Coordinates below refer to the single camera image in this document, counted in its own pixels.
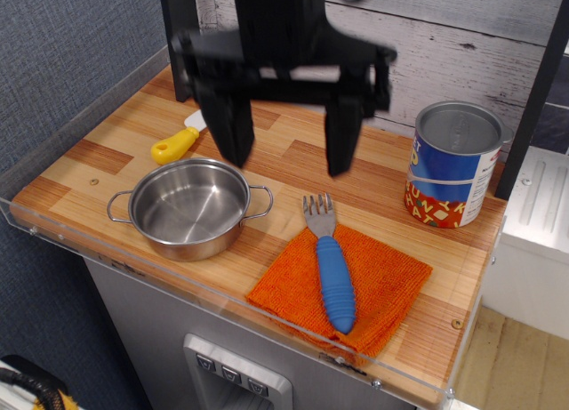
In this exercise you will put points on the grey toy fridge cabinet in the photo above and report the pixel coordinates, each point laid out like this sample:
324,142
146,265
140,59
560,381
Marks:
191,354

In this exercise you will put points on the stainless steel pot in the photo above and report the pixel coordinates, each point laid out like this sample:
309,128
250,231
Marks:
192,209

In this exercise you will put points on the orange knitted cloth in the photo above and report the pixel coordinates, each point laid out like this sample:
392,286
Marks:
386,283

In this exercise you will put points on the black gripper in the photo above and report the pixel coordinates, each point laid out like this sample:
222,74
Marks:
285,50

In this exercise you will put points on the white ridged side object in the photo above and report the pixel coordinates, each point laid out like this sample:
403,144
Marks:
527,279

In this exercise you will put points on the blue handled metal fork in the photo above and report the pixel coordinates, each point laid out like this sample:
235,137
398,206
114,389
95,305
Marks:
336,287

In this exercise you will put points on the black right vertical post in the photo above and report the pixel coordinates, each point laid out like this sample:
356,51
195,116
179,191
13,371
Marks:
547,70

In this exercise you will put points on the black vertical post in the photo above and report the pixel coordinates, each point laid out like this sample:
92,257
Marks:
547,70
179,15

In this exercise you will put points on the blue soup can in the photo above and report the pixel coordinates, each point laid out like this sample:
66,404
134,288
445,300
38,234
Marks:
455,149

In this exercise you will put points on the yellow handled white toy knife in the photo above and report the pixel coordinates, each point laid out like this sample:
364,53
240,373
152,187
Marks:
173,148

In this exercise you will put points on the black left vertical post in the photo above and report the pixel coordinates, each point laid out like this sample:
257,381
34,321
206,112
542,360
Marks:
179,15

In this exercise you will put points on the yellow black object bottom left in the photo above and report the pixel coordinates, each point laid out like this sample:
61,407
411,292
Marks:
25,385

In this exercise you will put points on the clear acrylic table guard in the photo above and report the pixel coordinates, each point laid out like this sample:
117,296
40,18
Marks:
61,188

